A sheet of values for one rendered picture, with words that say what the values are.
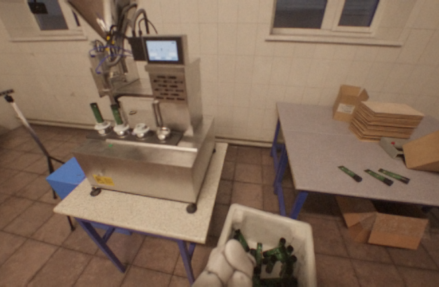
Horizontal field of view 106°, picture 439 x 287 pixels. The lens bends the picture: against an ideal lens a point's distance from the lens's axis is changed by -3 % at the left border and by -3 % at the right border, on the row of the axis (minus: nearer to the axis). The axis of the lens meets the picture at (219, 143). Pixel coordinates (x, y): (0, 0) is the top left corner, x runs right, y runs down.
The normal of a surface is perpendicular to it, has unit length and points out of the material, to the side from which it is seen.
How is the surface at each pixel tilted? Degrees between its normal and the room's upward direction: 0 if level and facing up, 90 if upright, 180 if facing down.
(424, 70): 90
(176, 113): 90
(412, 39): 90
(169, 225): 0
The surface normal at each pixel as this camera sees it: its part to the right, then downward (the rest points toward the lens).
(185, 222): 0.00, -0.82
